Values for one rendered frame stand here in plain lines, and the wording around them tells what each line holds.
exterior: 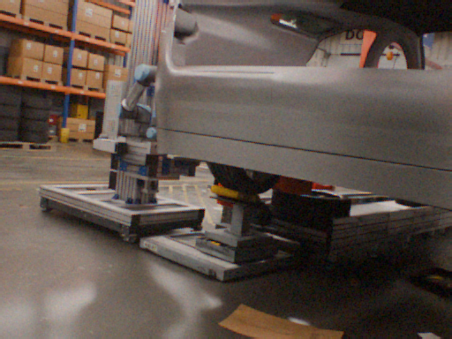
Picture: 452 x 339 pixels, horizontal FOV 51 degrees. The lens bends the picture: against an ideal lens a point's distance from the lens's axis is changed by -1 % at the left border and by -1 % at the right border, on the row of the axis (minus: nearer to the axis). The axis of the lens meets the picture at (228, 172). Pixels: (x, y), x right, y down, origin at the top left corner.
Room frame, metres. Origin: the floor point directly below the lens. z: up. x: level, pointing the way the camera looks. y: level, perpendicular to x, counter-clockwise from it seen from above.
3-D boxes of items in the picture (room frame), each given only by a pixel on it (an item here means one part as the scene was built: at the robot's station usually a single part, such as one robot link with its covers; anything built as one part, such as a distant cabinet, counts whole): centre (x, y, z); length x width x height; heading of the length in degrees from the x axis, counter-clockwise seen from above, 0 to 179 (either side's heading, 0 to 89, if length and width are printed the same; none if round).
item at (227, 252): (3.33, -0.13, 0.13); 0.50 x 0.36 x 0.10; 139
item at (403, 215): (4.40, -1.60, 0.28); 2.47 x 0.06 x 0.22; 139
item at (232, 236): (3.33, -0.13, 0.32); 0.40 x 0.30 x 0.28; 139
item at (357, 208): (4.66, -1.29, 0.14); 2.47 x 0.85 x 0.27; 139
